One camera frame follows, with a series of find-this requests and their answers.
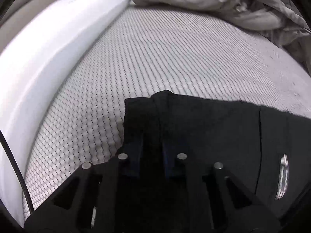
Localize black pants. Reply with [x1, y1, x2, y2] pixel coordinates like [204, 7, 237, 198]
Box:
[123, 90, 310, 217]

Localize white patterned mattress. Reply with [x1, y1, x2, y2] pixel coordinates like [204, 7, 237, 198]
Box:
[25, 6, 310, 207]

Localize white pillow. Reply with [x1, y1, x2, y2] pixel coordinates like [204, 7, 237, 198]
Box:
[0, 0, 132, 227]

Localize grey crumpled blanket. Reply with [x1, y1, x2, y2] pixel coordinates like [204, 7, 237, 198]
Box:
[133, 0, 310, 71]

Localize black cable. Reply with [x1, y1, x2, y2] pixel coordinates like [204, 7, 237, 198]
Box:
[0, 129, 35, 213]

